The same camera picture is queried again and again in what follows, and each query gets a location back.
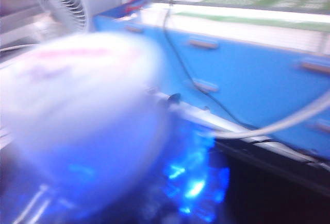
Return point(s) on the white round desk fan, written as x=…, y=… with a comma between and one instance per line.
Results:
x=72, y=2

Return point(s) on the clear mineral water bottle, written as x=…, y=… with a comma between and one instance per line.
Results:
x=77, y=92

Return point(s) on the white flat box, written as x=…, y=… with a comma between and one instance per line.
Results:
x=232, y=28

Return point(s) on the blue wooden organizer box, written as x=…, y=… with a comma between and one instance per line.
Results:
x=257, y=92

